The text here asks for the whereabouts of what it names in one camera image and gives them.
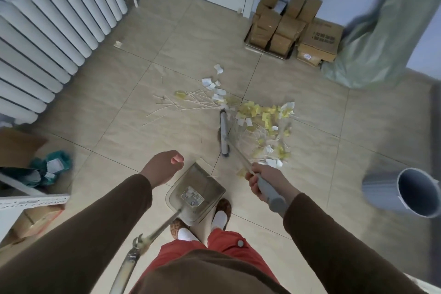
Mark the stack of small brown boxes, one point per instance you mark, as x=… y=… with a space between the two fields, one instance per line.
x=275 y=25

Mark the patterned brown slipper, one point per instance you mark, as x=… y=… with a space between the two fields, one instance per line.
x=175 y=225
x=224 y=205

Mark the grey plastic bucket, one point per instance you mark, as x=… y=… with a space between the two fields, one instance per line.
x=386 y=190

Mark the person's right hand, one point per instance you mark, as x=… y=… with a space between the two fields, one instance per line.
x=277 y=181

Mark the teal plastic bag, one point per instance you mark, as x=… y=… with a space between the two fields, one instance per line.
x=55 y=163

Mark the person's left thumb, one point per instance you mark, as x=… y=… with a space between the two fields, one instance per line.
x=176 y=158

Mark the person's left hand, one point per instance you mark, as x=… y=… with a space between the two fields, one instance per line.
x=159 y=170

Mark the metal tray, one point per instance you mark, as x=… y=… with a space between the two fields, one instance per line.
x=253 y=47

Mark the red trousers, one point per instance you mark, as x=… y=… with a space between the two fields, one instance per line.
x=224 y=245

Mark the white sock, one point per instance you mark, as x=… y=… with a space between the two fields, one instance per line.
x=187 y=235
x=218 y=220

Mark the grey broom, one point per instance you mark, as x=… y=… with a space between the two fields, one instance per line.
x=224 y=132

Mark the green plastic sack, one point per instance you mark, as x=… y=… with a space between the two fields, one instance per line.
x=379 y=28

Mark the brown jacket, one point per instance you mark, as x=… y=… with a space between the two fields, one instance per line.
x=206 y=276

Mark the single paper scrap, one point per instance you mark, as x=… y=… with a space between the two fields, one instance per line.
x=118 y=44

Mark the scattered thin wooden sticks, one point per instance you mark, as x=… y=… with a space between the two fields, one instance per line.
x=186 y=106

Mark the large printed cardboard box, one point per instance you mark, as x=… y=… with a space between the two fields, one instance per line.
x=322 y=42

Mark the person's right thumb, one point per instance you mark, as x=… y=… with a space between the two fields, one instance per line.
x=262 y=167

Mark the white radiator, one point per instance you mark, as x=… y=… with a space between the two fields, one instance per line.
x=44 y=28

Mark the flat brown cardboard sheet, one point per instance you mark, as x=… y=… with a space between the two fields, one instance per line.
x=17 y=147

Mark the brown cardboard box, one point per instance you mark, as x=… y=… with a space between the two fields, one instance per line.
x=38 y=218

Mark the white shelf board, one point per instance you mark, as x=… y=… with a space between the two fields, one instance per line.
x=27 y=202

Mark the person's left forearm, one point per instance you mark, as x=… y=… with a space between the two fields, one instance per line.
x=79 y=242

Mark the person's right forearm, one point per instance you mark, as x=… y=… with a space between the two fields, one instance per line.
x=341 y=252

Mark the pile of paper scraps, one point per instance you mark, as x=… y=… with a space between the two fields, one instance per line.
x=255 y=111

